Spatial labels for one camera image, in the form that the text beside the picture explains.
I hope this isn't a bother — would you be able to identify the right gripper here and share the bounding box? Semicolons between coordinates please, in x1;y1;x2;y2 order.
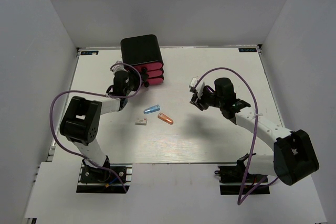
190;87;224;111

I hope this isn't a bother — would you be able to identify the pink bottom drawer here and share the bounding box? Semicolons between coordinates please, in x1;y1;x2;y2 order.
144;76;164;87

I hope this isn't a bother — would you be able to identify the pink drawer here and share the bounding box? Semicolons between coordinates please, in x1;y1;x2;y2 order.
144;76;164;87
132;62;163;72
142;69;164;78

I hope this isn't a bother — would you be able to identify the pink top drawer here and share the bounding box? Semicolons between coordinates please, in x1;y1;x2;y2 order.
132;62;163;72

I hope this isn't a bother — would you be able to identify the black drawer cabinet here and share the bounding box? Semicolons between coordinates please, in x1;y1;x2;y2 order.
120;34;164;79

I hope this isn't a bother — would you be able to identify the short blue correction tape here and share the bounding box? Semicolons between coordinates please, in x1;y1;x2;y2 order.
143;104;160;114

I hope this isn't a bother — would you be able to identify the short orange correction tape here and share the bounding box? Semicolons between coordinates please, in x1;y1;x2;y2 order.
158;113;174;125

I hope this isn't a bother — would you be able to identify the white staples box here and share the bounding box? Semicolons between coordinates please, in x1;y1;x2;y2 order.
135;118;148;125

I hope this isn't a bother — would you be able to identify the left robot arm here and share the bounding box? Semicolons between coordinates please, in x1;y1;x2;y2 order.
60;69;149;182

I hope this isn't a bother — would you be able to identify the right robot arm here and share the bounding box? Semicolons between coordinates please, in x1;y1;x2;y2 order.
189;78;320;186

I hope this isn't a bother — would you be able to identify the left blue table label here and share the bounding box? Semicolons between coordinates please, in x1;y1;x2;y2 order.
80;50;99;56

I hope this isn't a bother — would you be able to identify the blue table label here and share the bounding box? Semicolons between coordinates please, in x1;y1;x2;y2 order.
238;48;257;52
80;50;99;56

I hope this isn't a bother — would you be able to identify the right blue table label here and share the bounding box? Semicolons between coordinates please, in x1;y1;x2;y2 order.
238;48;257;52

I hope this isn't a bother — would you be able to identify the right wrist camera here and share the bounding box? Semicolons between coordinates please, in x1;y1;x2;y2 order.
189;77;205;99

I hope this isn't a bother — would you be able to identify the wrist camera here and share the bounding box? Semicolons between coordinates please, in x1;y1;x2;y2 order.
110;61;126;74
189;77;205;99

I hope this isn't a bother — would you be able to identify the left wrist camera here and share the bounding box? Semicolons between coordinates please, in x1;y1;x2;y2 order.
110;61;126;74

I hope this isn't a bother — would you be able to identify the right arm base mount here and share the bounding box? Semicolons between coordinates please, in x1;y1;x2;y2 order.
214;164;264;196

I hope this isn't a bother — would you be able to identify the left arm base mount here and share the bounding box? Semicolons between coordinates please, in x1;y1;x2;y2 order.
76;164;133;194

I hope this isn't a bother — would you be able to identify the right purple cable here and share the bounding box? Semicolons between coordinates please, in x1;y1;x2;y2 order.
195;67;279;206

